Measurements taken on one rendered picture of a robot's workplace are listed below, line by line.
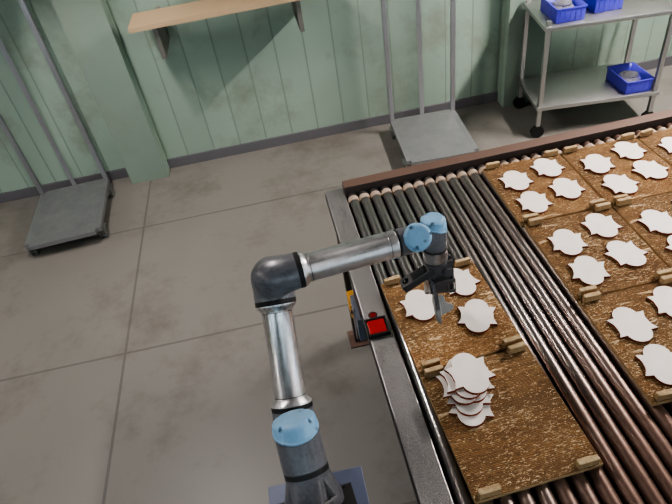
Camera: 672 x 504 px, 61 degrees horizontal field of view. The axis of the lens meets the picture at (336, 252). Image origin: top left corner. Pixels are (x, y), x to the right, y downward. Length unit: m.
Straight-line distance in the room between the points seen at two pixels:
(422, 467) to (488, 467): 0.17
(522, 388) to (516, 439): 0.17
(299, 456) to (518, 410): 0.64
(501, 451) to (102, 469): 2.01
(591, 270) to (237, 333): 1.97
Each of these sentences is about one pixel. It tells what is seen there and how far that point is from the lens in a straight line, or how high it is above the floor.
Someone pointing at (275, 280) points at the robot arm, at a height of 1.41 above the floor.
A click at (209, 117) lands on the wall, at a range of 4.75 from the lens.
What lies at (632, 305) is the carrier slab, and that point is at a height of 0.94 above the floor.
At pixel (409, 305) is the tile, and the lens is 1.96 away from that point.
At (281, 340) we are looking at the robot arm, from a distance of 1.57.
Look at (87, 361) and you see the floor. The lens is 3.57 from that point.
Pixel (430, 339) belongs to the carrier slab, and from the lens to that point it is 1.87.
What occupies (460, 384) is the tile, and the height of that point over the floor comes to 1.00.
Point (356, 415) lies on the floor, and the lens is 2.84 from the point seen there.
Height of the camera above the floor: 2.38
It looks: 41 degrees down
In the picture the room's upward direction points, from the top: 10 degrees counter-clockwise
